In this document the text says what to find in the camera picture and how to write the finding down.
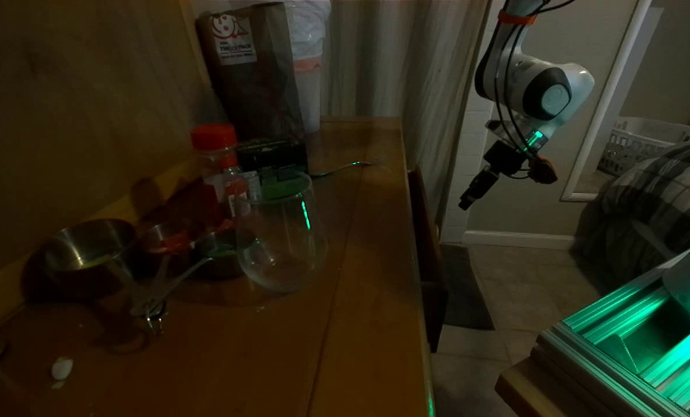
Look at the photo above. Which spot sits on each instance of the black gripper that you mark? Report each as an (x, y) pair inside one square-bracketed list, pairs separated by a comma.
[(508, 162)]

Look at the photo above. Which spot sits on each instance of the wooden dresser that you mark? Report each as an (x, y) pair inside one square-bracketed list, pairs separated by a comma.
[(346, 308)]

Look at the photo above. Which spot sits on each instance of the white framed mirror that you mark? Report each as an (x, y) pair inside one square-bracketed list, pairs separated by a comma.
[(584, 158)]

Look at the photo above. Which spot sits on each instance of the white laundry basket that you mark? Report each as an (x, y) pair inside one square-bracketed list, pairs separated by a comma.
[(636, 139)]

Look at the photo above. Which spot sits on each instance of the plaid blanket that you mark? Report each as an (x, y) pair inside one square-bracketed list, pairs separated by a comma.
[(653, 209)]

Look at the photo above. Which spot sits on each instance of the white trash bin with liner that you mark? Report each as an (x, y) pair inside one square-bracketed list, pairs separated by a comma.
[(311, 84)]

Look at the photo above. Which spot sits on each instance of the clear stemless glass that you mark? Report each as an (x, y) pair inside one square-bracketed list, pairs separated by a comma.
[(283, 247)]

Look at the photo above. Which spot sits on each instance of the dark green box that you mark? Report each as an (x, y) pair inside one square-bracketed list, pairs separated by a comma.
[(271, 158)]

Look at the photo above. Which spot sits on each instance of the brown paper bag with label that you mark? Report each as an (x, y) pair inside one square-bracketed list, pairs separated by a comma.
[(254, 94)]

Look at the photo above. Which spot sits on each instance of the red capped spice bottle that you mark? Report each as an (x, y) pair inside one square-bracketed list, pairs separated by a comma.
[(216, 165)]

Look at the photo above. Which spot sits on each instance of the small metal measuring cup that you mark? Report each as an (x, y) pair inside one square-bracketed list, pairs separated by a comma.
[(220, 263)]

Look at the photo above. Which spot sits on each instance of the large metal measuring cup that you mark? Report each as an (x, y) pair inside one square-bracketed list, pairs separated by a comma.
[(90, 256)]

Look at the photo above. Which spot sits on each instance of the wooden back panel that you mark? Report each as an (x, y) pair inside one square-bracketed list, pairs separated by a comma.
[(90, 94)]

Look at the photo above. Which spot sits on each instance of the small white pill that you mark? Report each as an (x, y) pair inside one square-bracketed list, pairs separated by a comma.
[(61, 370)]

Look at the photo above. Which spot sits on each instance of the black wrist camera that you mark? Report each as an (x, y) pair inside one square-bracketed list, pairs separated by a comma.
[(545, 173)]

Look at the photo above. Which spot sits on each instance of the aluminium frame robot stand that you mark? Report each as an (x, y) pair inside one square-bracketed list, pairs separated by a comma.
[(613, 340)]

